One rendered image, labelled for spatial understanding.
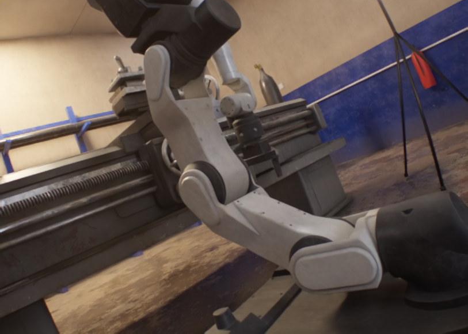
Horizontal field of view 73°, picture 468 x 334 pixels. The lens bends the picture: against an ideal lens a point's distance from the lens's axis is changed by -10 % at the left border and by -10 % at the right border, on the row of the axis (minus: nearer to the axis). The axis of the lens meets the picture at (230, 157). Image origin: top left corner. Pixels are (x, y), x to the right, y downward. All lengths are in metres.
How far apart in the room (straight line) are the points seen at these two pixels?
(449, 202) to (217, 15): 0.63
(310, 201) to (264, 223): 1.49
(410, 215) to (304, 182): 1.64
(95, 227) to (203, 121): 0.75
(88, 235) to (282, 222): 0.89
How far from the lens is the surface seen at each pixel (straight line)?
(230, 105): 1.09
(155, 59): 0.93
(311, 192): 2.34
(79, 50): 5.80
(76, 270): 1.29
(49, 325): 1.38
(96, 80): 5.63
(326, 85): 5.45
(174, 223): 1.46
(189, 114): 0.92
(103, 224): 1.52
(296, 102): 2.58
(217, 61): 1.14
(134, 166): 1.52
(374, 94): 5.15
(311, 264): 0.77
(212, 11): 0.85
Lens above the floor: 0.55
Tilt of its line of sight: 2 degrees up
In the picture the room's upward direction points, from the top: 22 degrees counter-clockwise
